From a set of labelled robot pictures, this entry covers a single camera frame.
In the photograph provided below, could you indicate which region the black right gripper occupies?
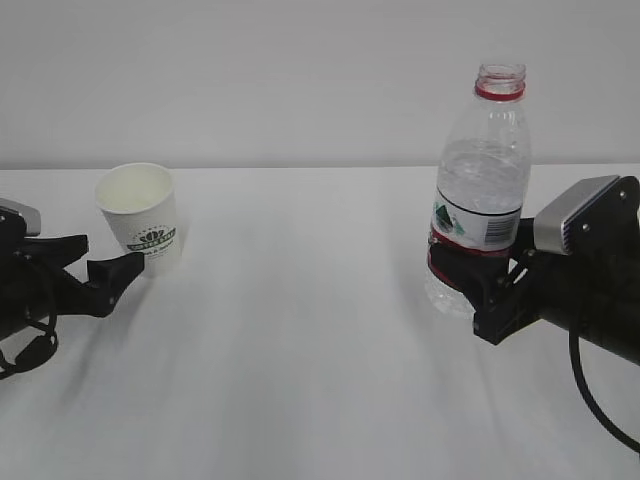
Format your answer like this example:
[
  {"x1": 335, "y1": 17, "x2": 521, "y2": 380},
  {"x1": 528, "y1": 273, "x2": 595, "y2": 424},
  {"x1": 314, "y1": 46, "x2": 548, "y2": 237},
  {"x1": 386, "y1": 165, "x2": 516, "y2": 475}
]
[{"x1": 428, "y1": 217, "x2": 580, "y2": 345}]

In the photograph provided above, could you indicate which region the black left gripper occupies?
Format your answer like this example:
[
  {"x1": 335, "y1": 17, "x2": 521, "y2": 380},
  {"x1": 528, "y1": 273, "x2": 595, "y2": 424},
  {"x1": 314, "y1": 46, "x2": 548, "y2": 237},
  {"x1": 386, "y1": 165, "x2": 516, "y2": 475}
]
[{"x1": 1, "y1": 235, "x2": 145, "y2": 340}]

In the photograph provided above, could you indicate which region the white paper cup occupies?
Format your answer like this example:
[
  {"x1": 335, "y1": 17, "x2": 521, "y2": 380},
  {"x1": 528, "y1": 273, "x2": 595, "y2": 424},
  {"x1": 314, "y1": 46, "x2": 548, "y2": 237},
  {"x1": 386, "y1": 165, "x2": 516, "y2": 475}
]
[{"x1": 95, "y1": 163, "x2": 181, "y2": 277}]

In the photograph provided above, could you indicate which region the clear plastic water bottle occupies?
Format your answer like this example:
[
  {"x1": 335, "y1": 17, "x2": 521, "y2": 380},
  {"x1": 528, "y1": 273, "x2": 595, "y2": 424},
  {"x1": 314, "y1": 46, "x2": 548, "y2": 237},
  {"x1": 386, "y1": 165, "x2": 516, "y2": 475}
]
[{"x1": 425, "y1": 61, "x2": 531, "y2": 319}]

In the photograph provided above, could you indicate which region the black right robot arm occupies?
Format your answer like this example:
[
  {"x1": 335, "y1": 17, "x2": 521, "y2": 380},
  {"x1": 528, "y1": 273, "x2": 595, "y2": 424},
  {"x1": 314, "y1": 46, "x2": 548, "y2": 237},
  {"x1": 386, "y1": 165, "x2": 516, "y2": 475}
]
[{"x1": 428, "y1": 218, "x2": 639, "y2": 363}]

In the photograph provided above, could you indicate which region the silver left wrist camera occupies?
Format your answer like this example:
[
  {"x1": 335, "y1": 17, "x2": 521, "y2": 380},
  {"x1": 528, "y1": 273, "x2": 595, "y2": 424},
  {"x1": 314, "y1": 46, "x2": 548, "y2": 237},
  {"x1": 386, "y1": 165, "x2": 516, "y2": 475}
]
[{"x1": 1, "y1": 198, "x2": 42, "y2": 237}]

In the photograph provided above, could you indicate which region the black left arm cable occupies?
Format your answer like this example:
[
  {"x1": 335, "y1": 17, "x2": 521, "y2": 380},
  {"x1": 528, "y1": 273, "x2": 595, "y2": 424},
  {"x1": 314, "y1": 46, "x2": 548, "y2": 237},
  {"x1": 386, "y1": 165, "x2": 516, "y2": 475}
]
[{"x1": 0, "y1": 252, "x2": 60, "y2": 380}]

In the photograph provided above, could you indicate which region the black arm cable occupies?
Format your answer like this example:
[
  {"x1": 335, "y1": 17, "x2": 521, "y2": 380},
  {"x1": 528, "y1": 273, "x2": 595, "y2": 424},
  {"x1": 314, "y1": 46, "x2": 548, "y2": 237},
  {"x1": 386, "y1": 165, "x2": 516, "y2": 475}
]
[
  {"x1": 568, "y1": 294, "x2": 640, "y2": 455},
  {"x1": 0, "y1": 252, "x2": 60, "y2": 380}
]

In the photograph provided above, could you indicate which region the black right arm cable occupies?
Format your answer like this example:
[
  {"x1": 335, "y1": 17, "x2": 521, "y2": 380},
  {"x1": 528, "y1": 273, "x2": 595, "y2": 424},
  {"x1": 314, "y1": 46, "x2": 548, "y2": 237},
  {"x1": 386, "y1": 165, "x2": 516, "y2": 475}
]
[{"x1": 568, "y1": 294, "x2": 640, "y2": 455}]

